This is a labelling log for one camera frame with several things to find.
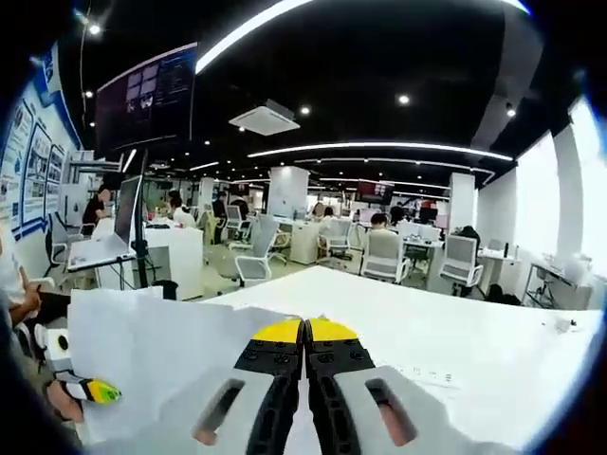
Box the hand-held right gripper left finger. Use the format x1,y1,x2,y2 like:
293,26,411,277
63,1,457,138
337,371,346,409
87,318,304,455

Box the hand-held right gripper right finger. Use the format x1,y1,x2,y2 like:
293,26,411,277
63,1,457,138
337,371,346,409
304,315,514,455

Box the stack of printing papers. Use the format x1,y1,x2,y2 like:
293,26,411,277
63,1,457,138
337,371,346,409
67,286,328,455

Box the person's left hand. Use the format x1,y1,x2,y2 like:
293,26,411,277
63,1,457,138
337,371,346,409
45,378,86,424

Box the white mesh office chair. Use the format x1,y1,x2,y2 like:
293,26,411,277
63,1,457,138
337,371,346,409
438,234,485,288
234,215,281,288
359,231,412,283

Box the black waste bin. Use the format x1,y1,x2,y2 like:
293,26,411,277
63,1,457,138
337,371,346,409
151,280,180,300

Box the small desk monitor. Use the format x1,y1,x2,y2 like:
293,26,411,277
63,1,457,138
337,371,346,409
113,174,144,248

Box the hanging red display screen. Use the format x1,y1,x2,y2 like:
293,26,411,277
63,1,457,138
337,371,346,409
356,179,395,205

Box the curved ceiling light strip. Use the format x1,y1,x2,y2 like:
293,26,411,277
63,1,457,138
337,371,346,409
247,141,516,162

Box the ceiling air conditioner unit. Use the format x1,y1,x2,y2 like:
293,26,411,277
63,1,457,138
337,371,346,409
228,98,302,137

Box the large window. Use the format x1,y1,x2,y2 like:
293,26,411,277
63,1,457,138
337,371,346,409
514,132,561,257
567,97,607,266

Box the large dark monitor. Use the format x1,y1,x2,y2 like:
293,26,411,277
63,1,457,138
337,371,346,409
93,41,199,161

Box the long ceiling light strip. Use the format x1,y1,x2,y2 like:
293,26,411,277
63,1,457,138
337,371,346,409
194,0,317,75

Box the blue white wall poster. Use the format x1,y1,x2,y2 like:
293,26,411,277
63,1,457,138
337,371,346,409
0,41,83,241

